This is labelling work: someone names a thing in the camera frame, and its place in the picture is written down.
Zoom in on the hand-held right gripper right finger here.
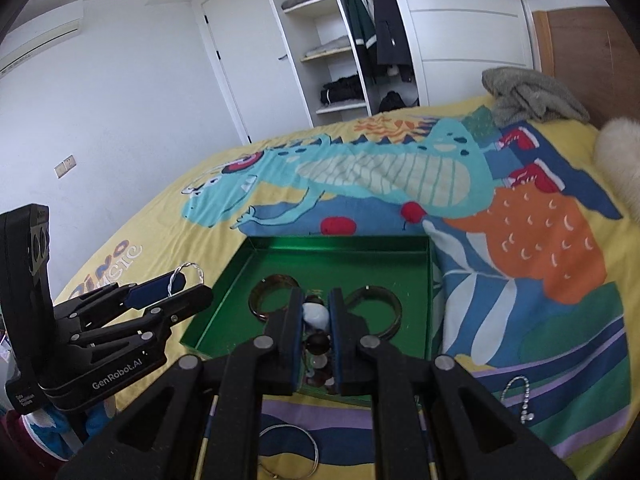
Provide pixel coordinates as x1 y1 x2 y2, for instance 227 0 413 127
327 286 578 480

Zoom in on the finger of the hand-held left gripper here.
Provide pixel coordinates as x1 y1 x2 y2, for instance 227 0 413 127
67 284 213 356
52 274 188 322

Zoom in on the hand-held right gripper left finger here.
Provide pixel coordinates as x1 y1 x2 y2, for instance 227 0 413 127
54 287 307 480

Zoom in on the white brown beaded bracelet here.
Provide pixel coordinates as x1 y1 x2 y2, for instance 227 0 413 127
300 290 341 396

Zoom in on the green tray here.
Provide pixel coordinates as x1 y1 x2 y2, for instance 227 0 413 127
180 236 443 398

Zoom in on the thin silver wire bangle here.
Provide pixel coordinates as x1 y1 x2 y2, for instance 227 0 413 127
257 424 320 478

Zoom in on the silver pearl chain bracelet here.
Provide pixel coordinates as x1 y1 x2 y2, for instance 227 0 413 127
500 376 535 423

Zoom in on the yellow dinosaur printed bedspread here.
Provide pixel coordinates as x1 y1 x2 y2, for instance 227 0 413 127
52 95 640 480

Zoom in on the amber bangle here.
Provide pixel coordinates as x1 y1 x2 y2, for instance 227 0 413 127
248 274 303 322

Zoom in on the blue white cloth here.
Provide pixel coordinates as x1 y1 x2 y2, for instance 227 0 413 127
22 395 118 461

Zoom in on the dark red cloth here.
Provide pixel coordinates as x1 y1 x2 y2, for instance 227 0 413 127
0 410 32 480

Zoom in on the white door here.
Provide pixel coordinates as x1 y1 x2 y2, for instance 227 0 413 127
201 0 313 145

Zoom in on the white air conditioner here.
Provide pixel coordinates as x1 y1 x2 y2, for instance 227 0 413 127
0 0 85 73

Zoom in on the black cloth heap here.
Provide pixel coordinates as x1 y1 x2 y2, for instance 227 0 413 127
378 91 407 113

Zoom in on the black bag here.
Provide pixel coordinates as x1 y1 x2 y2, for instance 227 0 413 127
320 75 365 106

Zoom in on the green hanging jacket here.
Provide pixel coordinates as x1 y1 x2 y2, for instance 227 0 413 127
344 0 377 86

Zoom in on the grey blanket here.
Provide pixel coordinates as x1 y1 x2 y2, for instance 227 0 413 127
481 66 592 128

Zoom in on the dark hanging coat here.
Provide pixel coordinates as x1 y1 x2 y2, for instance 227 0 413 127
370 0 415 83

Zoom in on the white wardrobe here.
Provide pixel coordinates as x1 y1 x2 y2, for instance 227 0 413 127
254 0 536 128

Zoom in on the white fur pillow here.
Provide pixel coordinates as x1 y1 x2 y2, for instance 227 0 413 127
593 116 640 226

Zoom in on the wooden headboard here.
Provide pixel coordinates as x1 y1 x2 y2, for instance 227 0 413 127
531 7 640 126

